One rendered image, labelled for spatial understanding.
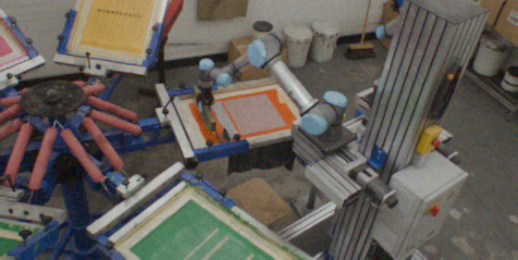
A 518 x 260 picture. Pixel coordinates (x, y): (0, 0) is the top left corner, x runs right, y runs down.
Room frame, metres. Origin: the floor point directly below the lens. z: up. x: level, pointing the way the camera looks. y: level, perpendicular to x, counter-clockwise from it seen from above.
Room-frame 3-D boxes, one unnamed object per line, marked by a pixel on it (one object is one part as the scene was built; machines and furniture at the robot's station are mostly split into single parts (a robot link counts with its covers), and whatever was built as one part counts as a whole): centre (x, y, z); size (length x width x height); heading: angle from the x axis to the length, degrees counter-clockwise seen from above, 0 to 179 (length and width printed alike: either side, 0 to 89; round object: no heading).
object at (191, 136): (2.33, 0.11, 0.97); 0.79 x 0.58 x 0.04; 117
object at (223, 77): (2.15, 0.24, 1.35); 0.11 x 0.11 x 0.08; 56
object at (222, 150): (1.98, 0.20, 0.97); 0.30 x 0.05 x 0.07; 117
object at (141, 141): (2.14, 0.50, 0.89); 1.24 x 0.06 x 0.06; 117
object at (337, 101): (1.90, -0.34, 1.42); 0.13 x 0.12 x 0.14; 146
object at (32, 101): (1.86, 1.05, 0.67); 0.39 x 0.39 x 1.35
